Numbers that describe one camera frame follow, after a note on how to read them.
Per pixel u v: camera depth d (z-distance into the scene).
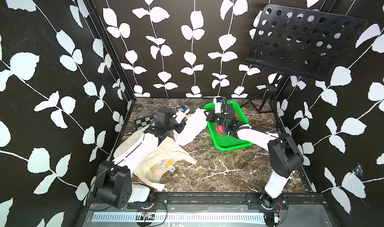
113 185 0.41
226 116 0.70
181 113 0.72
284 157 0.48
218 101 0.80
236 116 0.87
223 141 0.96
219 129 0.80
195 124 0.89
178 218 0.70
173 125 0.72
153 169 0.82
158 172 0.82
